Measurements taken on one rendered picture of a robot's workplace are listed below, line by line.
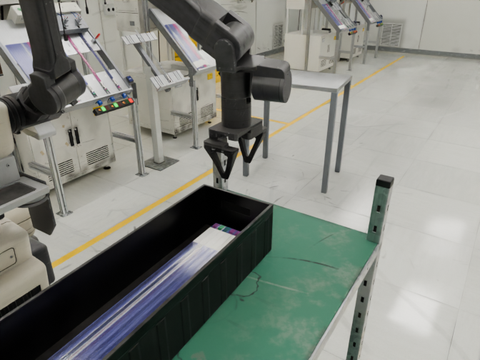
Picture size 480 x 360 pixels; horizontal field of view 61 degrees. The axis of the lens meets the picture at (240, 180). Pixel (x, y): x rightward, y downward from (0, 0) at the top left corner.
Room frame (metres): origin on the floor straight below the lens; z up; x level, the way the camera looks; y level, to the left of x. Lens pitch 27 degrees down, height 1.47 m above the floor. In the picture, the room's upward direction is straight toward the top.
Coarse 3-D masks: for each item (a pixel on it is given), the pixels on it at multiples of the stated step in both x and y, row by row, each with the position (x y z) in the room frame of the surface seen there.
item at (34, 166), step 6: (132, 84) 3.04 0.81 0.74; (114, 132) 3.15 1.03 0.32; (120, 132) 3.15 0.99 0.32; (120, 138) 3.11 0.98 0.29; (126, 138) 3.08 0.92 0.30; (132, 138) 3.03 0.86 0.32; (30, 168) 2.53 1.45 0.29; (36, 168) 2.48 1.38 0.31; (42, 168) 2.46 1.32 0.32; (48, 168) 2.46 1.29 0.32; (48, 174) 2.42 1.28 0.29; (138, 174) 3.00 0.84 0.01; (144, 174) 3.00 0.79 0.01
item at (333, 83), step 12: (300, 72) 3.19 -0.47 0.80; (312, 72) 3.19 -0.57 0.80; (300, 84) 2.80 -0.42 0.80; (312, 84) 2.80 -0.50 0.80; (324, 84) 2.80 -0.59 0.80; (336, 84) 2.80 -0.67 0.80; (348, 84) 3.06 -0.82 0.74; (336, 96) 2.69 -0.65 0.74; (348, 96) 3.05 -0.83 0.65; (264, 108) 3.36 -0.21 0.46; (264, 120) 3.35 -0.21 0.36; (264, 144) 3.35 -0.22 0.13; (264, 156) 3.35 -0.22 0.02; (324, 156) 2.70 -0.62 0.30; (336, 156) 3.07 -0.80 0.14; (324, 168) 2.70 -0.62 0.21; (336, 168) 3.06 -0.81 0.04; (324, 180) 2.69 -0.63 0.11; (324, 192) 2.69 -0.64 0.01
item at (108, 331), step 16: (208, 240) 0.67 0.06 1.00; (224, 240) 0.67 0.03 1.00; (176, 256) 0.62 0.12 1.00; (192, 256) 0.62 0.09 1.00; (208, 256) 0.62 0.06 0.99; (160, 272) 0.57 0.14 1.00; (176, 272) 0.57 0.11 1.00; (192, 272) 0.57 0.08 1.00; (144, 288) 0.53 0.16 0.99; (160, 288) 0.53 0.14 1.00; (176, 288) 0.53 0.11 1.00; (128, 304) 0.49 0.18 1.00; (144, 304) 0.49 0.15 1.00; (160, 304) 0.49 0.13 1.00; (96, 320) 0.46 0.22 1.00; (112, 320) 0.46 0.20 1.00; (128, 320) 0.46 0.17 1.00; (80, 336) 0.43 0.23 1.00; (96, 336) 0.43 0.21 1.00; (112, 336) 0.43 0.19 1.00; (64, 352) 0.40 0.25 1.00; (80, 352) 0.40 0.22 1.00; (96, 352) 0.40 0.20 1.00
